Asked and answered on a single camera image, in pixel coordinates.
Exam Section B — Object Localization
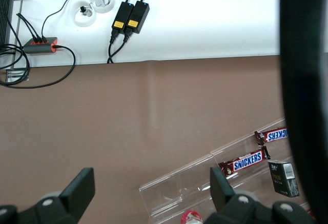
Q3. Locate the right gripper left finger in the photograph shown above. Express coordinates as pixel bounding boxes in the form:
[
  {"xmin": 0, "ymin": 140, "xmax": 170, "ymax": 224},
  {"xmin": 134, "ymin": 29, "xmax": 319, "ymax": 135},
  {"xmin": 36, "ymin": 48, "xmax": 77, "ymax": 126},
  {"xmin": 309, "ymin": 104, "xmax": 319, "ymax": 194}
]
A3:
[{"xmin": 0, "ymin": 167, "xmax": 96, "ymax": 224}]

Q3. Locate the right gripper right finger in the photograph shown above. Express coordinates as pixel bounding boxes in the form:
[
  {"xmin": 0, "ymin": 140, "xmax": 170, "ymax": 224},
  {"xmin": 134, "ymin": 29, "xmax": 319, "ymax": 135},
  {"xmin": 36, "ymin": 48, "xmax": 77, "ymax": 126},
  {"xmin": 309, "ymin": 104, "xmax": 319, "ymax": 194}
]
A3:
[{"xmin": 204, "ymin": 167, "xmax": 317, "ymax": 224}]

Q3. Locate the Snickers chocolate bar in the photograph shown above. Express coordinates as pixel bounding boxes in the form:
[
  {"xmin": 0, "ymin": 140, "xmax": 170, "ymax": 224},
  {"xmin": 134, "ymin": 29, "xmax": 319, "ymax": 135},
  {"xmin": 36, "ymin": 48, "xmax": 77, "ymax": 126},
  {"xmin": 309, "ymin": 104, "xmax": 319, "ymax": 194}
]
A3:
[
  {"xmin": 254, "ymin": 127, "xmax": 289, "ymax": 147},
  {"xmin": 217, "ymin": 146, "xmax": 272, "ymax": 178}
]

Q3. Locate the clear acrylic tiered stand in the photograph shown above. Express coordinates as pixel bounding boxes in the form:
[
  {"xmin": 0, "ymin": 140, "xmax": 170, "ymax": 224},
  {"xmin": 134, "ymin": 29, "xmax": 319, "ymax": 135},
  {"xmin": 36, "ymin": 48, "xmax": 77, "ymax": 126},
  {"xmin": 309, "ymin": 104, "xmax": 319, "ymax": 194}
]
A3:
[{"xmin": 139, "ymin": 117, "xmax": 308, "ymax": 224}]

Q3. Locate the red capped jar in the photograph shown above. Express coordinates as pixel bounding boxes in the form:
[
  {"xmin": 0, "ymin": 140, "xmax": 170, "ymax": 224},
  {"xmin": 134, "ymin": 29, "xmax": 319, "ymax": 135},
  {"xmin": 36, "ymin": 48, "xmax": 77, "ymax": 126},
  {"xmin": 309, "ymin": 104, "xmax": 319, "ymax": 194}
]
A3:
[{"xmin": 181, "ymin": 210, "xmax": 204, "ymax": 224}]

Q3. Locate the small black product box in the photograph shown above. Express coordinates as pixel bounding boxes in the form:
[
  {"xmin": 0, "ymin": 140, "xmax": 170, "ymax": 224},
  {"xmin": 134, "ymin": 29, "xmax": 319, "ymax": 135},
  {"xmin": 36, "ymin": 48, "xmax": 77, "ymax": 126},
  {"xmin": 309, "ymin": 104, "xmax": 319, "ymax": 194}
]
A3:
[{"xmin": 268, "ymin": 159, "xmax": 300, "ymax": 198}]

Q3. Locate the brown tablecloth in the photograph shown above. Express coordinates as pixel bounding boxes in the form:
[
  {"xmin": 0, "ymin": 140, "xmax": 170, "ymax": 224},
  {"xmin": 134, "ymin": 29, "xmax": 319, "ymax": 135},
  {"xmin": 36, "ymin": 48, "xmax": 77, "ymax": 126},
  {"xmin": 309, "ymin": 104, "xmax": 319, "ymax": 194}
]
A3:
[{"xmin": 0, "ymin": 56, "xmax": 290, "ymax": 224}]

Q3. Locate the grey orange USB hub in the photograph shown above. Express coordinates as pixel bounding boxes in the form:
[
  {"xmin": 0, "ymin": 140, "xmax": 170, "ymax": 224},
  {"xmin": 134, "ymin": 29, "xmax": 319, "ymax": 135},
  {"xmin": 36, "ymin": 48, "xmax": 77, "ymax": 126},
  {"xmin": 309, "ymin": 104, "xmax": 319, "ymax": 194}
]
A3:
[{"xmin": 23, "ymin": 36, "xmax": 59, "ymax": 55}]

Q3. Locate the white tape roll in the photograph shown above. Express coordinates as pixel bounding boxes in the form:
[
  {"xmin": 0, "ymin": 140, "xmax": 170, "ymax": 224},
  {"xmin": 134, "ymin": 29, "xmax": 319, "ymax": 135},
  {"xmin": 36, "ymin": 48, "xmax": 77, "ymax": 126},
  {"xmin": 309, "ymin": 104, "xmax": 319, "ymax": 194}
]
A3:
[
  {"xmin": 89, "ymin": 0, "xmax": 115, "ymax": 14},
  {"xmin": 72, "ymin": 0, "xmax": 97, "ymax": 27}
]

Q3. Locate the black power adapter yellow label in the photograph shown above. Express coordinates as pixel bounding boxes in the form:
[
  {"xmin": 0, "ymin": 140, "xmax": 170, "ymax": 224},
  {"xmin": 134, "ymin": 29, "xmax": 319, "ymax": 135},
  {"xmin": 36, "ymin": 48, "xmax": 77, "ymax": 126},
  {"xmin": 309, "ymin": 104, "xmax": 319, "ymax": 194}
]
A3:
[
  {"xmin": 124, "ymin": 0, "xmax": 151, "ymax": 34},
  {"xmin": 111, "ymin": 1, "xmax": 134, "ymax": 36}
]

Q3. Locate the small black metal clip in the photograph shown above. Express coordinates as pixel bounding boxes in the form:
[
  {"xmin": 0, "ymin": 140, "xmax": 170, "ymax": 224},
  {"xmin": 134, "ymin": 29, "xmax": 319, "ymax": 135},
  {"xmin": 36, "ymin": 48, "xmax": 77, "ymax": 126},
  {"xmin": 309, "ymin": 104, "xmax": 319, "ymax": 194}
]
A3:
[{"xmin": 79, "ymin": 5, "xmax": 93, "ymax": 17}]

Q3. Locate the black finned computer box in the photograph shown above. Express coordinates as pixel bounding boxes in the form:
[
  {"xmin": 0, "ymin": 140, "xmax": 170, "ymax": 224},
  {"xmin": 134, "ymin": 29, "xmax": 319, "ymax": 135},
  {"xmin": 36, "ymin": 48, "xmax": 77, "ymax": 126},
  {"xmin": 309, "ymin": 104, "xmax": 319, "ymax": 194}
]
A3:
[{"xmin": 0, "ymin": 0, "xmax": 15, "ymax": 46}]

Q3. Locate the black hub main cable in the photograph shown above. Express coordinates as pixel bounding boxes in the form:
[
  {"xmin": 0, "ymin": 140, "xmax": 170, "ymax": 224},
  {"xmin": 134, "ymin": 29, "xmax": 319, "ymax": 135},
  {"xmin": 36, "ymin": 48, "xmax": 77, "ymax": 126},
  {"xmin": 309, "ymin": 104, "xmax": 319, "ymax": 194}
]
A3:
[{"xmin": 0, "ymin": 44, "xmax": 77, "ymax": 89}]

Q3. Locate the silver metal bracket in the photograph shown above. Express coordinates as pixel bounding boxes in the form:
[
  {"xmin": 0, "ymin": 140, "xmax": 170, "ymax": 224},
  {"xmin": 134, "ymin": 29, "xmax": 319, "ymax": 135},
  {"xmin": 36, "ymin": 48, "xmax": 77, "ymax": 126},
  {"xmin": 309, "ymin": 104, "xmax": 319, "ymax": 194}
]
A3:
[{"xmin": 5, "ymin": 69, "xmax": 30, "ymax": 83}]

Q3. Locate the black looped cable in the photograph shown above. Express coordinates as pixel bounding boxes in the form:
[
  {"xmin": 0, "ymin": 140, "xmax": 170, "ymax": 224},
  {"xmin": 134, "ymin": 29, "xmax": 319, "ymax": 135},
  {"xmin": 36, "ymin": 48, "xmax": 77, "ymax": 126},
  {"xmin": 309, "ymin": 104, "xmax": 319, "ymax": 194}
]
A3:
[{"xmin": 0, "ymin": 43, "xmax": 31, "ymax": 86}]

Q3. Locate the thick black mains cable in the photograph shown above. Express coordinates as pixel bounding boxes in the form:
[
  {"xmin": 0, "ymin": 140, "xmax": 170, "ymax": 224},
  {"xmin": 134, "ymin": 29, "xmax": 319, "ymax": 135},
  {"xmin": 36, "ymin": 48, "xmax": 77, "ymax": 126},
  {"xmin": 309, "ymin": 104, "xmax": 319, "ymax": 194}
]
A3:
[
  {"xmin": 107, "ymin": 30, "xmax": 134, "ymax": 65},
  {"xmin": 107, "ymin": 28, "xmax": 121, "ymax": 65}
]

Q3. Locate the long black USB cable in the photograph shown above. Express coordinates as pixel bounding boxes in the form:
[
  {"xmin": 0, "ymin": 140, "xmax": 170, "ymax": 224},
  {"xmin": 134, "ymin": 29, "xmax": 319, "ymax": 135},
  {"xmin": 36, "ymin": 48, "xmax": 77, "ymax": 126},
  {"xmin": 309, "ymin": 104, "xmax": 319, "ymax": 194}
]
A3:
[{"xmin": 40, "ymin": 0, "xmax": 93, "ymax": 43}]

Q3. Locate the short black USB cable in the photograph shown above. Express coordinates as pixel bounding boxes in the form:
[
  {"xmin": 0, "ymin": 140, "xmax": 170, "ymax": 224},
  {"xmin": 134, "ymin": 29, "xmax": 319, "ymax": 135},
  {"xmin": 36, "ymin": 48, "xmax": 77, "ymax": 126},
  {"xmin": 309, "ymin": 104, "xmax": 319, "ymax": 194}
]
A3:
[
  {"xmin": 15, "ymin": 12, "xmax": 38, "ymax": 43},
  {"xmin": 22, "ymin": 16, "xmax": 42, "ymax": 43}
]

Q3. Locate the aluminium frame rail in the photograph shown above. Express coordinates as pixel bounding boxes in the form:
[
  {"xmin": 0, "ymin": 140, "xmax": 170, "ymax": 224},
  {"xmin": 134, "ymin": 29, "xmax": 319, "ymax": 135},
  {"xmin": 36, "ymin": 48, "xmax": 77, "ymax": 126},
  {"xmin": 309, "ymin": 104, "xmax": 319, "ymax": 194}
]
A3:
[{"xmin": 12, "ymin": 0, "xmax": 26, "ymax": 70}]

